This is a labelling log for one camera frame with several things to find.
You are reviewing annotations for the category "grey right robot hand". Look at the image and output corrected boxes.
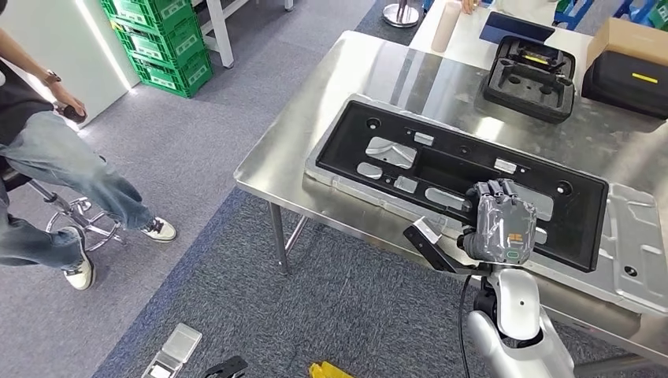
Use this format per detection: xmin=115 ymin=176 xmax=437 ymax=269
xmin=458 ymin=179 xmax=539 ymax=265

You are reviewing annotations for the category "black plastic plate frame part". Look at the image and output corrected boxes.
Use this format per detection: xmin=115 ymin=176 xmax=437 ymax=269
xmin=315 ymin=100 xmax=610 ymax=273

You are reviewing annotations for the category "dark handheld controller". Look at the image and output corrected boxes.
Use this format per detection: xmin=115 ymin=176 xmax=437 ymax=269
xmin=61 ymin=104 xmax=88 ymax=125

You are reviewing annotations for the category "stainless steel workbench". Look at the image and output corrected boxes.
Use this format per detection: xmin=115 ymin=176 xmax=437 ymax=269
xmin=233 ymin=30 xmax=668 ymax=366

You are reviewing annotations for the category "beige roll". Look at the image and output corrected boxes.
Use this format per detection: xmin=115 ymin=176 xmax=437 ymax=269
xmin=431 ymin=0 xmax=464 ymax=54

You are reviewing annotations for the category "dark blue pad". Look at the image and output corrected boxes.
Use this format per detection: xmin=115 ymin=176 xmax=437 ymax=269
xmin=478 ymin=11 xmax=556 ymax=46

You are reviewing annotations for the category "white desk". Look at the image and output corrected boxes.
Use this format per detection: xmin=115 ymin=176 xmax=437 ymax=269
xmin=408 ymin=0 xmax=599 ymax=80

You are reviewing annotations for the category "black foam case insert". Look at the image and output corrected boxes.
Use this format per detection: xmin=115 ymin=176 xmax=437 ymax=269
xmin=482 ymin=35 xmax=577 ymax=124

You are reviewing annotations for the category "stamped sheet metal panel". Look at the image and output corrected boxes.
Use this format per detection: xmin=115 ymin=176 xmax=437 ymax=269
xmin=304 ymin=92 xmax=668 ymax=317

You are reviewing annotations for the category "cardboard box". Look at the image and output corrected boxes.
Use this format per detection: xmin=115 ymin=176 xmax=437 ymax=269
xmin=585 ymin=17 xmax=668 ymax=70

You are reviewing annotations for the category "black case yellow stripe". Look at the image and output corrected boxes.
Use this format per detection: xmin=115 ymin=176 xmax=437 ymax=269
xmin=581 ymin=50 xmax=668 ymax=121

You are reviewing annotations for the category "crumpled yellow floor tape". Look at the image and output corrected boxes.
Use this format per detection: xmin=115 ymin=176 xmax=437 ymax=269
xmin=309 ymin=361 xmax=356 ymax=378

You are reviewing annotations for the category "white table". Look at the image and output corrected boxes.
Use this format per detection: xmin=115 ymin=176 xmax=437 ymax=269
xmin=193 ymin=0 xmax=296 ymax=70

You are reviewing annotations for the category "metal floor outlet box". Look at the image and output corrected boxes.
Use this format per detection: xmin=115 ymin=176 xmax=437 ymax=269
xmin=140 ymin=322 xmax=203 ymax=378

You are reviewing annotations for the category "chrome stool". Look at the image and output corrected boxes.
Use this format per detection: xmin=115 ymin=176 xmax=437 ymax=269
xmin=0 ymin=164 xmax=129 ymax=254

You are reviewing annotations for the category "person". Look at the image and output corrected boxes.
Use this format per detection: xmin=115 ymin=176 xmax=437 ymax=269
xmin=0 ymin=26 xmax=179 ymax=291

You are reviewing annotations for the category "chrome pedestal base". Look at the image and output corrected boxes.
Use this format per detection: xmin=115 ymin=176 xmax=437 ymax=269
xmin=381 ymin=0 xmax=421 ymax=28

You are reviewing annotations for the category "black right camera bracket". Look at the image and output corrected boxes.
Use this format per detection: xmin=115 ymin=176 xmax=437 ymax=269
xmin=403 ymin=227 xmax=494 ymax=276

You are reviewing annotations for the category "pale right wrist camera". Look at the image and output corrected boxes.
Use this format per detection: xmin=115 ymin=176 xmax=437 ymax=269
xmin=412 ymin=216 xmax=444 ymax=246

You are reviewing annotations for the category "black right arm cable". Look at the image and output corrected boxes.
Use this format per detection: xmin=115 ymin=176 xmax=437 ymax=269
xmin=457 ymin=273 xmax=473 ymax=378

